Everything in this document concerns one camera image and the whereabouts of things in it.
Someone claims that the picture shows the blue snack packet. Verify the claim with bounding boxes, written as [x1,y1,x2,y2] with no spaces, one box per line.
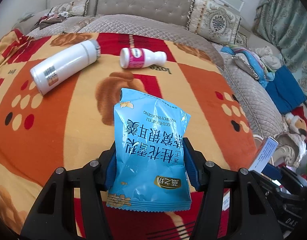
[107,88,192,212]

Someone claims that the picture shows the rainbow logo medicine box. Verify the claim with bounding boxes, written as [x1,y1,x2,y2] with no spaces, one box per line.
[249,137,278,173]

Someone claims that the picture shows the plush toy with red hat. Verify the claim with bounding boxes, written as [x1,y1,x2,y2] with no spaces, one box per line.
[285,103,307,147]

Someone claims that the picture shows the orange red patterned blanket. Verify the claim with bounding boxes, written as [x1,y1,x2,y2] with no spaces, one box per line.
[0,30,257,233]

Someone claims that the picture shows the blue cushion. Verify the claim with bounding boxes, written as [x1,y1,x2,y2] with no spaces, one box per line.
[265,66,307,115]

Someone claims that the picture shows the colourful blue striped cloth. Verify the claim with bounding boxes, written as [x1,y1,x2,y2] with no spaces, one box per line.
[221,44,275,88]

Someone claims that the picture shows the white thermos bottle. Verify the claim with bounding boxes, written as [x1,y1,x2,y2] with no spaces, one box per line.
[30,40,101,95]

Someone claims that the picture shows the small pink label bottle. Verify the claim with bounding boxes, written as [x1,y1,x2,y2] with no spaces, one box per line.
[119,48,167,69]

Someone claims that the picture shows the green patterned curtain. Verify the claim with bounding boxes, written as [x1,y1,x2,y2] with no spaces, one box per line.
[253,0,307,96]

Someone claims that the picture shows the embroidered beige cushion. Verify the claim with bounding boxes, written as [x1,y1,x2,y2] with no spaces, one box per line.
[186,0,241,45]

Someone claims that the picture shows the pile of clothes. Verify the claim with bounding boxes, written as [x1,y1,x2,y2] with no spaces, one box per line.
[35,11,69,30]

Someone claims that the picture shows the beige tufted sofa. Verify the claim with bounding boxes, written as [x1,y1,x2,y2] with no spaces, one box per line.
[15,0,306,167]

